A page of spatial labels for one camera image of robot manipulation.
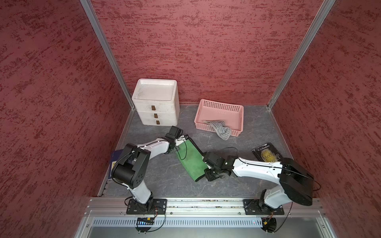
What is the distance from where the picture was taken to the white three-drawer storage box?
3.03 feet

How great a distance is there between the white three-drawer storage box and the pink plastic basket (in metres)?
0.20

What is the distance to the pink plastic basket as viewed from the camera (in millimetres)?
1039
